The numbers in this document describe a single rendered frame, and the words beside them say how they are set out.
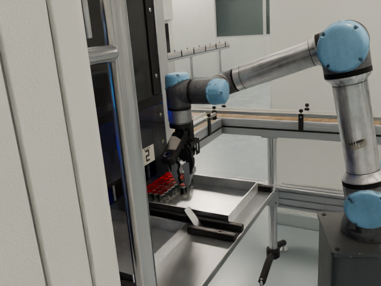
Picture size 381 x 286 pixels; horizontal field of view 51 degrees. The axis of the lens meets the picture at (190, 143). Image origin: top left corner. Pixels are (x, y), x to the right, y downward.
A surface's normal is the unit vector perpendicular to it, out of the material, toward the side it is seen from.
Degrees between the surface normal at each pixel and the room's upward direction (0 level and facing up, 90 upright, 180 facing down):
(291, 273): 0
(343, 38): 82
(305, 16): 90
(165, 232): 0
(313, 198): 90
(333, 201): 90
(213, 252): 0
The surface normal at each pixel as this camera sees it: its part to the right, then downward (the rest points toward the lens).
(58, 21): 0.88, 0.07
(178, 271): -0.07, -0.96
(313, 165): -0.47, 0.29
